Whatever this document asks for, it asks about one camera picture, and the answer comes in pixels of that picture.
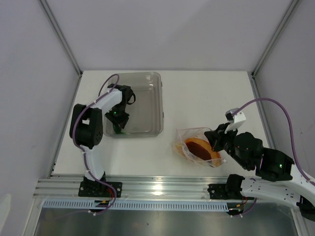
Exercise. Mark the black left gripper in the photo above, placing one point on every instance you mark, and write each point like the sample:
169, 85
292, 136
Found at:
121, 122

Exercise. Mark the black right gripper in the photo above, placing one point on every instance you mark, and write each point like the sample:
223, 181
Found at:
215, 137

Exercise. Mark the green onion stalks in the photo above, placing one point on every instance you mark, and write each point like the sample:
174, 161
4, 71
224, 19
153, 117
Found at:
119, 131

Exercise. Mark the red yellow mango slice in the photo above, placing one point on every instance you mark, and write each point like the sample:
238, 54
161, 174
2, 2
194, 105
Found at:
202, 150

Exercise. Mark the clear zip top bag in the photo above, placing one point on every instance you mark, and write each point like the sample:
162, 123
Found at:
180, 147

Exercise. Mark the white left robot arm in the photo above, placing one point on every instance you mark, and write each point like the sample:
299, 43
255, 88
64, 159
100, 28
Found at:
86, 129

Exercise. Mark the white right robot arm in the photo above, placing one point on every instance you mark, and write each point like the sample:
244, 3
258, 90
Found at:
277, 177

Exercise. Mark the clear plastic food bin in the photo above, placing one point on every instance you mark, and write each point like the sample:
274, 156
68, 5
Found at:
145, 108

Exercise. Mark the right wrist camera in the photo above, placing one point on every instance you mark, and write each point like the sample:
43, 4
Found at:
235, 119

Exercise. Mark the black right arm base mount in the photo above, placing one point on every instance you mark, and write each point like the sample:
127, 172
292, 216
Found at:
231, 190

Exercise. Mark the aluminium table edge rail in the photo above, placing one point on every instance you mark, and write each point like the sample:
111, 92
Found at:
134, 188

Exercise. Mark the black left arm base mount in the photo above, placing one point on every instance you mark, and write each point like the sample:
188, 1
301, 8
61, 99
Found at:
94, 189

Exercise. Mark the white slotted cable duct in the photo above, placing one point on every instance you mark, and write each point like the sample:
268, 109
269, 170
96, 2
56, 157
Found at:
138, 205

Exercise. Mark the left corner aluminium post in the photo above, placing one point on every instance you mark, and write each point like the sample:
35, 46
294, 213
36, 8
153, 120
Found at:
44, 4

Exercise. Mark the corner aluminium post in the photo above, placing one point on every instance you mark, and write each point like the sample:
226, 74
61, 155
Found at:
285, 19
44, 4

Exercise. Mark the right corner aluminium post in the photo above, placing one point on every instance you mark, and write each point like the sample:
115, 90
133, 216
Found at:
285, 19

